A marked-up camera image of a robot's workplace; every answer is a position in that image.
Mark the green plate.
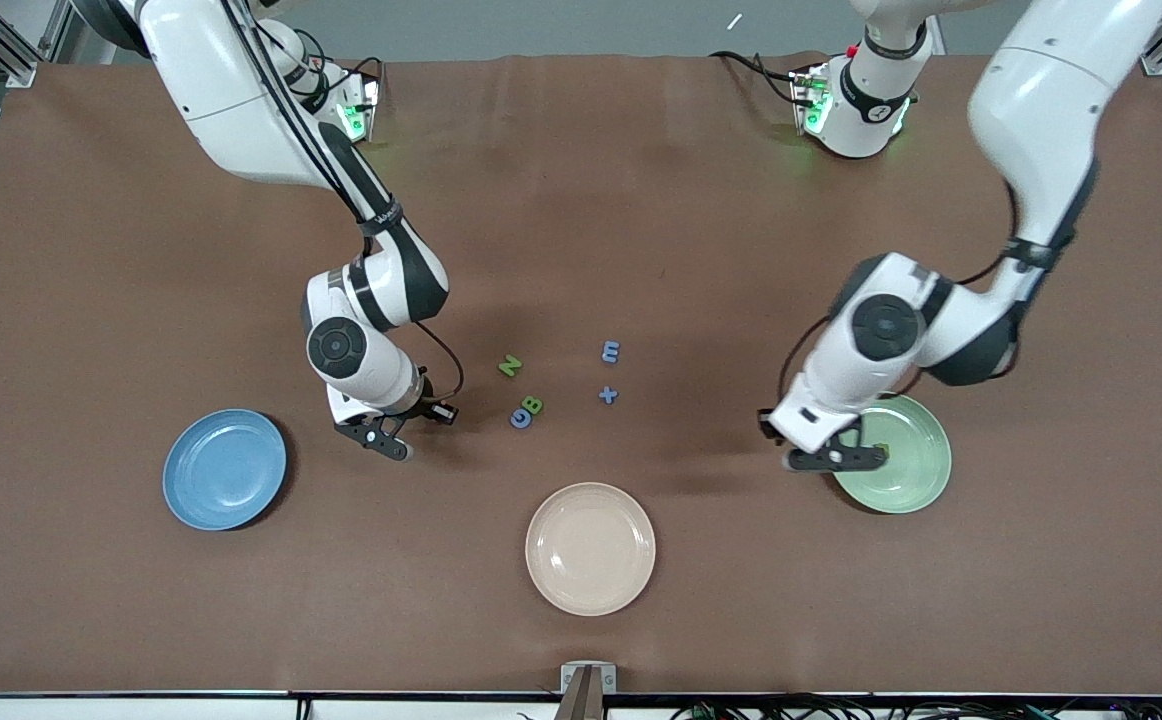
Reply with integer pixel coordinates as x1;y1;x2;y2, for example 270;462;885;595
831;394;953;515

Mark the blue plate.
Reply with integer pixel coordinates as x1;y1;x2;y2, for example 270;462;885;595
162;408;288;532

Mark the cream plate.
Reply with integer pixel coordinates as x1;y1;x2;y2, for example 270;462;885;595
525;482;657;617

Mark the brown table mat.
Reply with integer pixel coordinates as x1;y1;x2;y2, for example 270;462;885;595
0;52;1162;698

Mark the metal base connector box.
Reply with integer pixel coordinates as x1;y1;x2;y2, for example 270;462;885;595
336;78;382;141
791;65;832;136

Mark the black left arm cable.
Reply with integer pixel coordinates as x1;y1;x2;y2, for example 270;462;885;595
758;180;1022;443

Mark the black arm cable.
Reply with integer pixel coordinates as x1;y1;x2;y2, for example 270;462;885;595
758;180;1022;443
221;0;464;424

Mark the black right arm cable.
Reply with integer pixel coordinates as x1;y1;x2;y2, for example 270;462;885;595
221;0;464;424

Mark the black velcro cable strap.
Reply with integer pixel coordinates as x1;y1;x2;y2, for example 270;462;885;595
356;198;404;236
1003;238;1057;269

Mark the black base cable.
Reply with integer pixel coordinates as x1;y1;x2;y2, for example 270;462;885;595
281;28;385;101
709;50;802;106

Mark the grey metal camera mount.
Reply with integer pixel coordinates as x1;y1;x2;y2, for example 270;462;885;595
560;662;618;720

